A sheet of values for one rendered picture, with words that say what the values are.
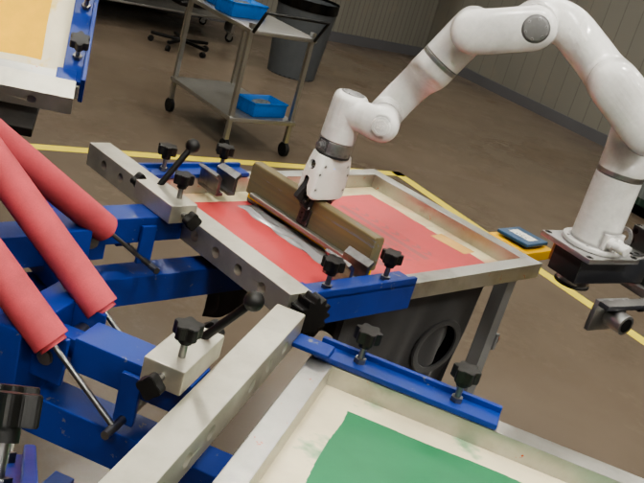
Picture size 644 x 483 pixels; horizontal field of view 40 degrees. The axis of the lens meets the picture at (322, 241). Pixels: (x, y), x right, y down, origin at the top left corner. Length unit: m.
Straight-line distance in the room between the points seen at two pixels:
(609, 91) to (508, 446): 0.70
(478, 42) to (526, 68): 8.93
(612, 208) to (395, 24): 9.88
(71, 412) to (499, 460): 0.63
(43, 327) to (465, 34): 0.95
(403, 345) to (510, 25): 0.76
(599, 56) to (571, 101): 8.34
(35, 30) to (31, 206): 0.90
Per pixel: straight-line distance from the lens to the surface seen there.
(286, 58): 8.30
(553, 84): 10.33
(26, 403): 0.57
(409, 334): 2.02
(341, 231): 1.85
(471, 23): 1.72
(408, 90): 1.90
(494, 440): 1.40
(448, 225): 2.28
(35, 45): 2.09
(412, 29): 11.82
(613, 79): 1.73
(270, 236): 1.92
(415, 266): 1.99
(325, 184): 1.87
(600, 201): 1.86
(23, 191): 1.29
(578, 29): 1.80
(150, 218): 1.63
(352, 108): 1.82
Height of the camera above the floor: 1.65
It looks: 21 degrees down
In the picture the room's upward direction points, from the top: 16 degrees clockwise
